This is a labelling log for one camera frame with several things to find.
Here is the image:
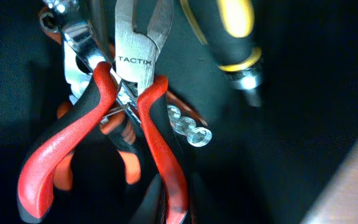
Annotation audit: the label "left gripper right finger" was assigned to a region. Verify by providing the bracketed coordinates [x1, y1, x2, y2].
[190, 173, 216, 224]

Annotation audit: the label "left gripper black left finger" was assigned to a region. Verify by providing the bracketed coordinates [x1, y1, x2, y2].
[129, 174, 162, 224]

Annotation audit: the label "dark green box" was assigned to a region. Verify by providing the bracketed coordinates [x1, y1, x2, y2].
[0, 1, 358, 223]

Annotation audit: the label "red black cutting pliers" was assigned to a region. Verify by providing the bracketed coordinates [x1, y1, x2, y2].
[17, 0, 189, 223]

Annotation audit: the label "orange black long-nose pliers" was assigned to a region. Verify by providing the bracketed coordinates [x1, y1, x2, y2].
[53, 0, 142, 192]

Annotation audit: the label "yellow black stubby screwdriver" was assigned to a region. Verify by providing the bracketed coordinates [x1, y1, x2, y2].
[180, 0, 264, 107]

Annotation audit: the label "silver combination wrench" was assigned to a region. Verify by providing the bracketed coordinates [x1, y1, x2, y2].
[40, 0, 140, 123]

